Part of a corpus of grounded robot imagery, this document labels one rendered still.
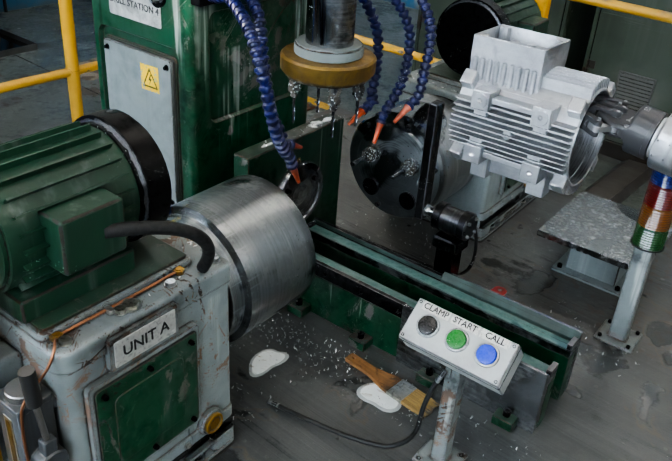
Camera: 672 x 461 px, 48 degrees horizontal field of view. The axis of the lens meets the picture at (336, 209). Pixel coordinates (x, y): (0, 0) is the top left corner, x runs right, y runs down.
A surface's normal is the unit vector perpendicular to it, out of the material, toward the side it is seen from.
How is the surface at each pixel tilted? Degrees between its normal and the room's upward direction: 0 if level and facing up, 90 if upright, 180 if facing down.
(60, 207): 0
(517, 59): 89
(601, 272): 90
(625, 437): 0
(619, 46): 90
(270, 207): 28
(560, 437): 0
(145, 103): 90
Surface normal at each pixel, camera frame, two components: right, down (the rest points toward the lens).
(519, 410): -0.61, 0.35
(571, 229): 0.07, -0.87
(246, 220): 0.43, -0.61
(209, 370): 0.79, 0.33
